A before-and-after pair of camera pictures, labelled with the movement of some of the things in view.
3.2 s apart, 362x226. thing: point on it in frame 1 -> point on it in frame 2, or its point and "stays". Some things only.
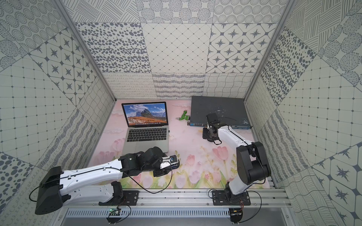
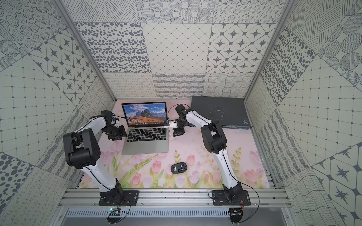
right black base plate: [224, 197] stays
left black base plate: [130, 197] stays
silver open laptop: [147, 127] stays
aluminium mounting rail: [267, 198] stays
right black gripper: [204, 135] -> [178, 131]
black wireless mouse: [174, 162] -> [179, 167]
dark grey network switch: [230, 110] stays
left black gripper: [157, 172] -> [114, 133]
